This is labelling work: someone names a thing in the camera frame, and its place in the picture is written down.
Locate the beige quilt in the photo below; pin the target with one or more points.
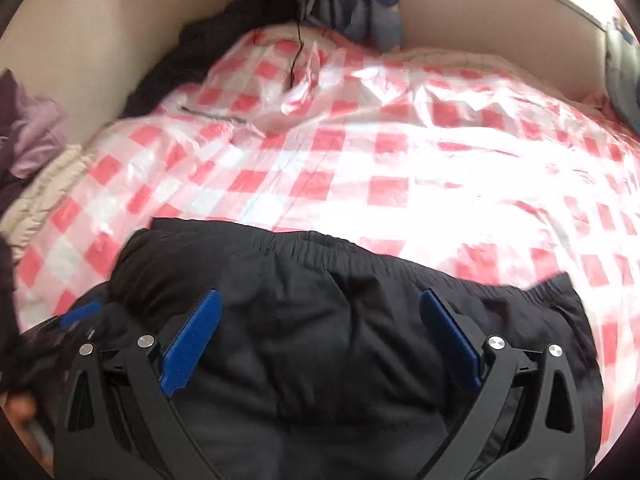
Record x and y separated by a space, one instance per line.
35 195

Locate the purple jacket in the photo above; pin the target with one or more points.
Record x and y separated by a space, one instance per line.
30 125

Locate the pink cartoon curtain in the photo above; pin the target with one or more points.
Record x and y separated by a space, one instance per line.
350 5

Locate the blue patterned pillow right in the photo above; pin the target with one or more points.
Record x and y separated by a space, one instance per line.
625 70

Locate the pink checkered bed sheet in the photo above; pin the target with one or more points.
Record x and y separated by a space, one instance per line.
375 160

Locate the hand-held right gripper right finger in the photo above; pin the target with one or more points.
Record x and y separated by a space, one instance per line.
450 340

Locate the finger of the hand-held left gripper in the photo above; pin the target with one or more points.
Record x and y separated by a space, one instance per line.
80 314

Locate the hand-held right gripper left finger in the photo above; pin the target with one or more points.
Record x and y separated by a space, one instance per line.
192 345

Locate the person's left hand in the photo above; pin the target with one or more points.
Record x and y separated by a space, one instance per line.
17 407

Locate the black padded jacket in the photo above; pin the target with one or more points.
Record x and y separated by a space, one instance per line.
325 335

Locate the dark clothes pile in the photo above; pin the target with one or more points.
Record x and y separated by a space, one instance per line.
210 35

